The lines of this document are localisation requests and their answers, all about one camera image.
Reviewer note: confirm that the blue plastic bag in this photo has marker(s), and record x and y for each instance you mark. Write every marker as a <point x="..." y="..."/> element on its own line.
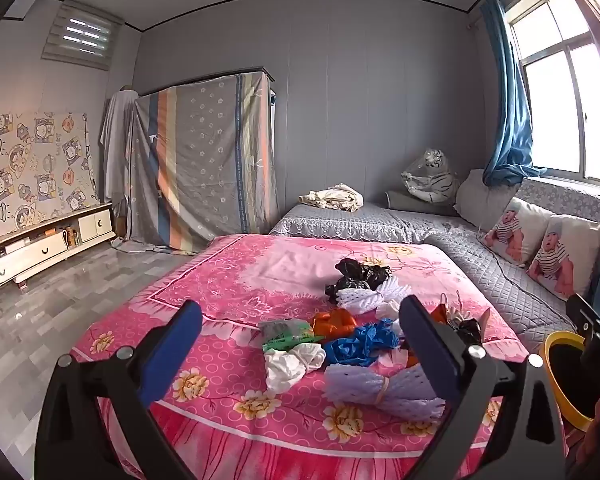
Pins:
<point x="355" y="345"/>

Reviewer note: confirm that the beige crumpled cloth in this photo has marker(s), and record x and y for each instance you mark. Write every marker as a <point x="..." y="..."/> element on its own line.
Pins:
<point x="335" y="197"/>

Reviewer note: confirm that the grey quilted sofa section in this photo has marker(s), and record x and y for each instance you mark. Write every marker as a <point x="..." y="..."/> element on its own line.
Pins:
<point x="480" y="270"/>
<point x="370" y="222"/>

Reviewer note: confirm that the white foam net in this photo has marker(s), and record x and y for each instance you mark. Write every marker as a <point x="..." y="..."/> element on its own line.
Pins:
<point x="365" y="300"/>

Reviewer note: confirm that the white tv cabinet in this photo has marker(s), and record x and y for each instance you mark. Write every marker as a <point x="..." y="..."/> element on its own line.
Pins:
<point x="30" y="255"/>

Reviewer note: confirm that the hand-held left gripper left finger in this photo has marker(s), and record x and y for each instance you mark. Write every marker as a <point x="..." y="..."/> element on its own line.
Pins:
<point x="175" y="355"/>

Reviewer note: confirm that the white plastic bag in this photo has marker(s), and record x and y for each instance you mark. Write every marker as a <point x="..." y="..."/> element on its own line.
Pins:
<point x="290" y="365"/>

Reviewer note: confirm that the green grey plastic bag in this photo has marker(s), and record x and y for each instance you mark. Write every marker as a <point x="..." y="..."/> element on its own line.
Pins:
<point x="285" y="335"/>

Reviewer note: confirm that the baby print pillow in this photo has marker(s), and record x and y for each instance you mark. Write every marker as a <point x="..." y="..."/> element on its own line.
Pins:
<point x="560" y="255"/>
<point x="515" y="230"/>

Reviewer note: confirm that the window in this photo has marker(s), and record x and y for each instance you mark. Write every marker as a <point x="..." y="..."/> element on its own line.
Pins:
<point x="570" y="110"/>

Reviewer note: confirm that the plain grey pillow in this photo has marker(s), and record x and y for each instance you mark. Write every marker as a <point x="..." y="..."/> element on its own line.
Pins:
<point x="475" y="200"/>

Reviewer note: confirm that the pink floral blanket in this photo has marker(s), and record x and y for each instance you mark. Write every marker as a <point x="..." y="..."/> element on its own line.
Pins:
<point x="280" y="270"/>

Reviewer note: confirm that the dark snack wrapper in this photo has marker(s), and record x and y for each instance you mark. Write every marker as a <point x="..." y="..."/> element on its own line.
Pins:
<point x="467" y="330"/>

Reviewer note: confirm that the grey window blind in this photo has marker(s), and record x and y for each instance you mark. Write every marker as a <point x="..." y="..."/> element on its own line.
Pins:
<point x="80" y="35"/>

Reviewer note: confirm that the striped cloth covered wardrobe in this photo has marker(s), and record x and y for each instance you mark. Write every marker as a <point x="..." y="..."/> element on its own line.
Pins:
<point x="200" y="160"/>

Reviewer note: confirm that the cartoon print wall covering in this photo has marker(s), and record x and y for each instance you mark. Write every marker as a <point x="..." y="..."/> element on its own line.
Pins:
<point x="30" y="170"/>

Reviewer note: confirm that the white tiger plush toy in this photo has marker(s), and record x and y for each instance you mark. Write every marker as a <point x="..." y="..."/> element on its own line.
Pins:
<point x="437" y="180"/>

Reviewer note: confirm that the white hanging cloth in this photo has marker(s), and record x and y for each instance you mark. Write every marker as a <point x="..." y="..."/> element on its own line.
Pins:
<point x="117" y="150"/>

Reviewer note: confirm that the yellow rimmed black trash bin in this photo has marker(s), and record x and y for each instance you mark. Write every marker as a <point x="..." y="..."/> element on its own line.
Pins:
<point x="570" y="375"/>

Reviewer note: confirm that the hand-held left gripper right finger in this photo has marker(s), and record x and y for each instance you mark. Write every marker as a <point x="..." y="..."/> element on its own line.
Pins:
<point x="430" y="355"/>

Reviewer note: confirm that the black plastic bag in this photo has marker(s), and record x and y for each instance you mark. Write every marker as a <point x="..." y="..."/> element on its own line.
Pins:
<point x="355" y="272"/>

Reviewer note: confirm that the dark grey cushion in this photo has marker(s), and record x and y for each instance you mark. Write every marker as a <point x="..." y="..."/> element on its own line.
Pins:
<point x="405" y="202"/>

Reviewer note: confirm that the orange plastic bag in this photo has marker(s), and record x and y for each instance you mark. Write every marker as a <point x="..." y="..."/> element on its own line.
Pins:
<point x="335" y="325"/>

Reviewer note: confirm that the lavender foam net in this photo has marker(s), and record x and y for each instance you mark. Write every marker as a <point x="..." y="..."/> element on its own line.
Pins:
<point x="360" y="385"/>

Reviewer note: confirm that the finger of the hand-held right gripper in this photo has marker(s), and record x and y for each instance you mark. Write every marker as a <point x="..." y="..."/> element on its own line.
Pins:
<point x="580" y="310"/>

